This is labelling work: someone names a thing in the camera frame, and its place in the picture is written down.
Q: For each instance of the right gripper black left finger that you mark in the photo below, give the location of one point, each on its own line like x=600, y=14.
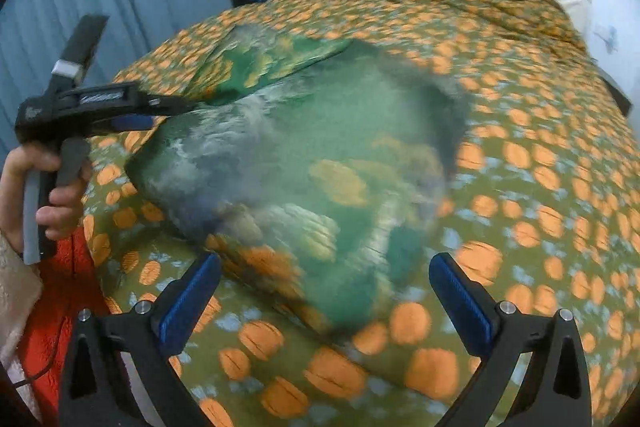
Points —
x=96, y=388

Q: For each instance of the green landscape print padded jacket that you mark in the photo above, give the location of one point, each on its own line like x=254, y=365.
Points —
x=314, y=167

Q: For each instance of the person's left hand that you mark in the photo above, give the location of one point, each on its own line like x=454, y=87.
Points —
x=58, y=214

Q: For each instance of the cream fleece sleeve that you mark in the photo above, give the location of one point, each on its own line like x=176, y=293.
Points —
x=20, y=289

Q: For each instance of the olive orange floral bed quilt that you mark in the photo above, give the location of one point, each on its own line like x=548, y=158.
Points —
x=543, y=211

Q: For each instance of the dark wooden right nightstand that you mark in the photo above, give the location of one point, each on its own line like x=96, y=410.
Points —
x=620, y=98

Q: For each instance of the white wall socket with plug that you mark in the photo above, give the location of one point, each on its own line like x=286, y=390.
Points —
x=608, y=34

